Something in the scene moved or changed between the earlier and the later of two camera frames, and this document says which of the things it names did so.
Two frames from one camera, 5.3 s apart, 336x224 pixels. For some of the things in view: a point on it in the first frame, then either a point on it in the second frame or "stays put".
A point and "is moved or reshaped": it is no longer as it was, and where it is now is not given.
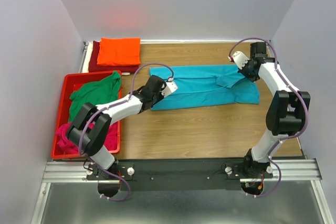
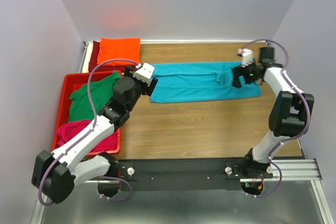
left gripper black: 160,97 -> 148,91
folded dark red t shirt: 93,66 stays put
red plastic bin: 64,107 stays put
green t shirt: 96,92 stays put
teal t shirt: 205,85 is moved or reshaped
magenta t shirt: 63,145 stays put
